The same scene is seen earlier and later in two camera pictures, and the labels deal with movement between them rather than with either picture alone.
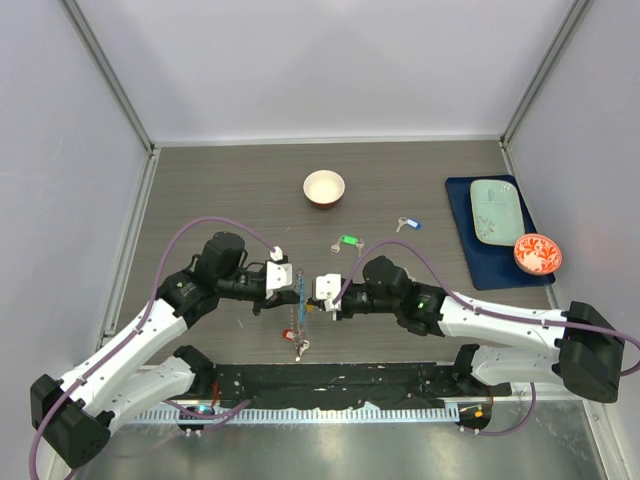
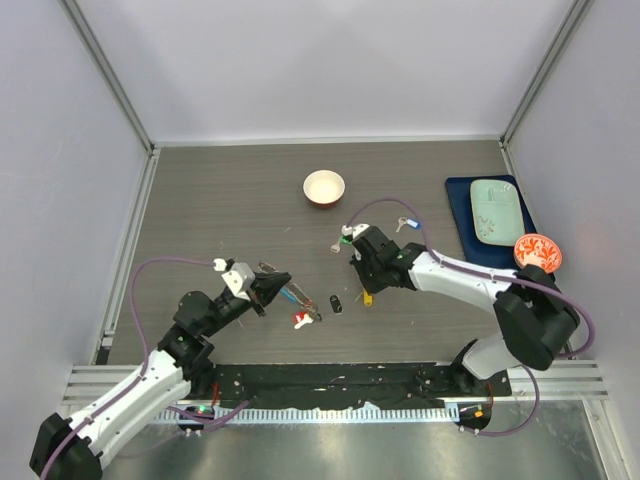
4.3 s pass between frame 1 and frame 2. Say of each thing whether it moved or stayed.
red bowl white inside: stayed
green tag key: stayed
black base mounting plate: stayed
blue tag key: stayed
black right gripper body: moved
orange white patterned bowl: stayed
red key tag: moved
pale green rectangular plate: stayed
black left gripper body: moved
